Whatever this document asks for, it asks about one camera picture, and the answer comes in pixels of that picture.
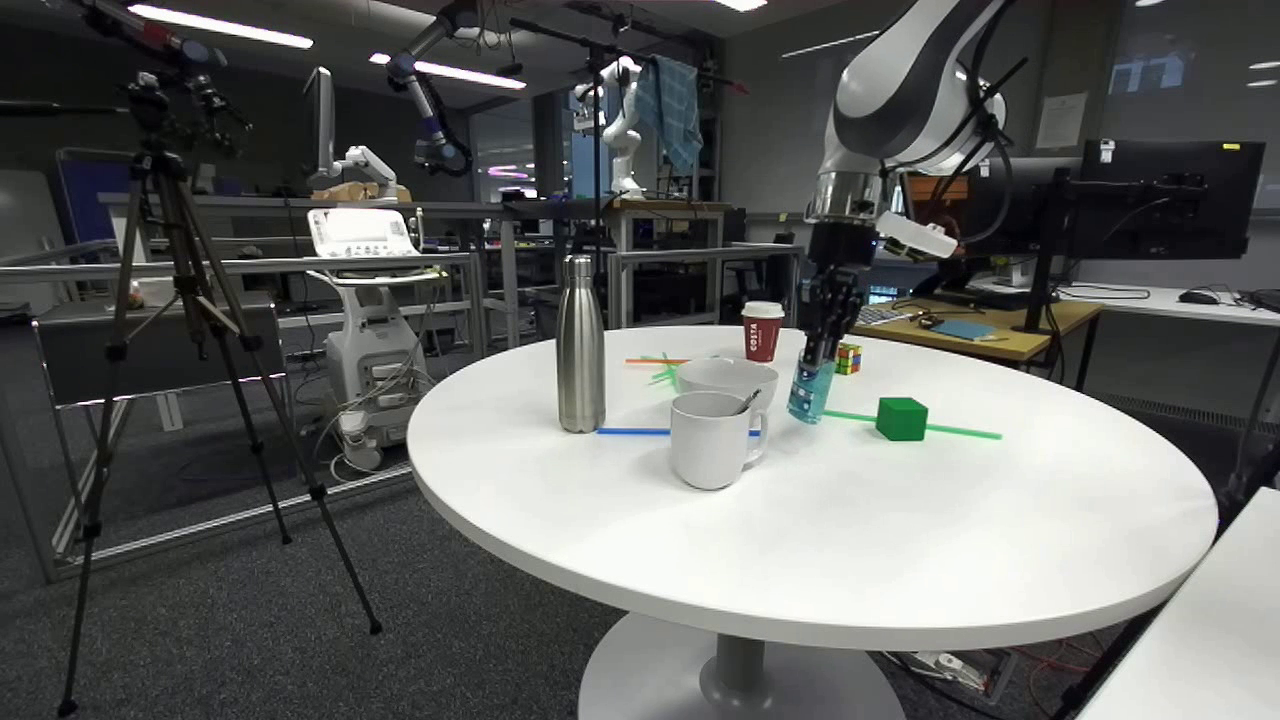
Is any small orange screen monitor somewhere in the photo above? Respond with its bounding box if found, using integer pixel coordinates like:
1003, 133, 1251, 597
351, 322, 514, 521
913, 166, 976, 225

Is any white round table pedestal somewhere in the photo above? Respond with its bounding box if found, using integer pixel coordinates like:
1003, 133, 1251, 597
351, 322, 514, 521
572, 610, 913, 720

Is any green cube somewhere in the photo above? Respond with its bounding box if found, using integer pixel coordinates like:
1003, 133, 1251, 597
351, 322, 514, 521
873, 393, 932, 443

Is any long ceiling light bar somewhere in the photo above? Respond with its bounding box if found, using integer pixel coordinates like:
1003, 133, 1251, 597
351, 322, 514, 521
124, 0, 319, 57
369, 49, 532, 94

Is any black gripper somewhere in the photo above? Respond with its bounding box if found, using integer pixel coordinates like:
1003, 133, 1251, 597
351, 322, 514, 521
796, 216, 881, 370

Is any long green tape strip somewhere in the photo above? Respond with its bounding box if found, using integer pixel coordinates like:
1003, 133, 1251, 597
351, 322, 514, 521
819, 402, 1010, 443

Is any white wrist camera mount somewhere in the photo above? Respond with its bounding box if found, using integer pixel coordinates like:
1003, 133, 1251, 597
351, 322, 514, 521
873, 209, 963, 265

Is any blue pad on desk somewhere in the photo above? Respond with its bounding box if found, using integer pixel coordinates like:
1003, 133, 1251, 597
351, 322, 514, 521
932, 314, 1003, 345

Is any teal bottle with blue cap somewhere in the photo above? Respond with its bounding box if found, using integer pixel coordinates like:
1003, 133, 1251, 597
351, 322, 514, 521
786, 348, 841, 429

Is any white medical cart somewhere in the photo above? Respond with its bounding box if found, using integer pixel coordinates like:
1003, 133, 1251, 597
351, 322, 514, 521
302, 198, 453, 480

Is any hanging blue cloth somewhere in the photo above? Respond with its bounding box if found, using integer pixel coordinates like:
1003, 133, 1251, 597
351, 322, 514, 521
637, 50, 708, 174

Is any stainless steel water bottle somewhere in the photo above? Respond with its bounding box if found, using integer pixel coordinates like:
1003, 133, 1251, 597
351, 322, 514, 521
554, 246, 612, 435

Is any wooden desk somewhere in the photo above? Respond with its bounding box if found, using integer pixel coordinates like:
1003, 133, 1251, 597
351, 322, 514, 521
853, 293, 1103, 370

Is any blue tape strip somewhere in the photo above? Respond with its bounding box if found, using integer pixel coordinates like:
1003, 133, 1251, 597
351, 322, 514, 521
592, 421, 772, 443

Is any red paper cup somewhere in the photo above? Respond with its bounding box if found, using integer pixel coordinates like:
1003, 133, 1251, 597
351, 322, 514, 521
739, 297, 787, 368

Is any black tripod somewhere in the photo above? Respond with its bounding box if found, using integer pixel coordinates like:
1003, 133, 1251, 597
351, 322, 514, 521
52, 133, 392, 720

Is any metal frame workbench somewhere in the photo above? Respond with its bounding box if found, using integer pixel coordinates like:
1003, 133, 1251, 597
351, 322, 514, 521
497, 195, 810, 351

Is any white mug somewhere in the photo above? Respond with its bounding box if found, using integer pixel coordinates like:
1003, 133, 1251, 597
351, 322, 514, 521
665, 384, 778, 496

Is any black camera on tripod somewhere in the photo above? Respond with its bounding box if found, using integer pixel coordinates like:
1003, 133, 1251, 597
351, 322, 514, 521
73, 0, 251, 153

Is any grey bag on cart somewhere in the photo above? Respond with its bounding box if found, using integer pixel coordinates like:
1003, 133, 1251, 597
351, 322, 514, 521
308, 138, 421, 212

